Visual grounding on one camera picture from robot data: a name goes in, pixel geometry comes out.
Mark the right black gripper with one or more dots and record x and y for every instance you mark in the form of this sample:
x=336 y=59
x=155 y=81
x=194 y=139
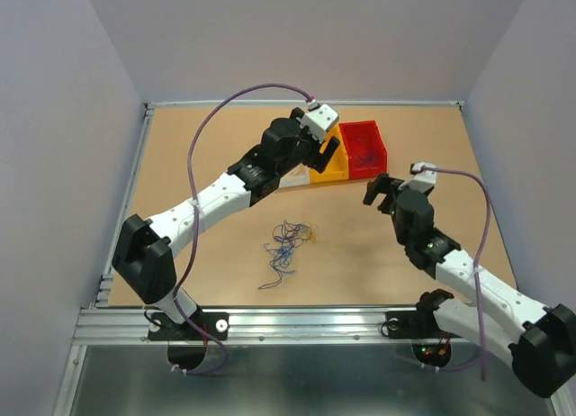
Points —
x=379 y=185

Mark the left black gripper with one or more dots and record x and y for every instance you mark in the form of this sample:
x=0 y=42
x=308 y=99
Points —
x=311 y=159

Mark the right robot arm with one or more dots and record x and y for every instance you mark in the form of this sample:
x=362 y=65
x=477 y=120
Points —
x=535 y=340

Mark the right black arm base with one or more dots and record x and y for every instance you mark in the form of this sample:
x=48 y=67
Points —
x=413 y=324

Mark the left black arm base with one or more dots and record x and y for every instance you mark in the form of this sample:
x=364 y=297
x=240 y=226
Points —
x=162 y=328

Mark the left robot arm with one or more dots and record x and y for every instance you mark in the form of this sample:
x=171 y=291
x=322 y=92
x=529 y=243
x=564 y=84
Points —
x=146 y=248

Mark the yellow plastic bin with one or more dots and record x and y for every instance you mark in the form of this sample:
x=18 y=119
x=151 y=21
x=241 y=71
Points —
x=337 y=169

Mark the red plastic bin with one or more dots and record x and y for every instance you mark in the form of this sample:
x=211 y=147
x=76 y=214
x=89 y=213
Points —
x=367 y=154

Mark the white plastic bin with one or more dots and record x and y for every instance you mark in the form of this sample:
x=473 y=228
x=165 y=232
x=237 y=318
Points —
x=299 y=176

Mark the metal front plate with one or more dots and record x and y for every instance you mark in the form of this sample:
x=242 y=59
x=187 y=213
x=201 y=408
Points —
x=380 y=379

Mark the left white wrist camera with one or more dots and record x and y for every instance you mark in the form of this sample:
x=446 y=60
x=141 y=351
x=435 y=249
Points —
x=319 y=120

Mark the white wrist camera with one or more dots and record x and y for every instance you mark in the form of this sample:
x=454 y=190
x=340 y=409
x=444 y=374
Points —
x=319 y=120
x=423 y=178

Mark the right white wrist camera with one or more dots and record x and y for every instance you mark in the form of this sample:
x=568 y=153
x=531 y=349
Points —
x=423 y=178

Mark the aluminium back rail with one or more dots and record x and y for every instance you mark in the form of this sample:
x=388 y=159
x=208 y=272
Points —
x=301 y=103

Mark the aluminium rail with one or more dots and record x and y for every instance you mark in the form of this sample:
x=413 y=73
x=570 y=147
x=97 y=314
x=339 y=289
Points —
x=301 y=103
x=248 y=326
x=106 y=278

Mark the aluminium left rail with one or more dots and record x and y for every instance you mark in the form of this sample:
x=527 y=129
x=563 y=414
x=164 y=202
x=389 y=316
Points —
x=106 y=278

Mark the aluminium front rail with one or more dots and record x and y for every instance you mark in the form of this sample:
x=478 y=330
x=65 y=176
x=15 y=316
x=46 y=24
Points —
x=248 y=326

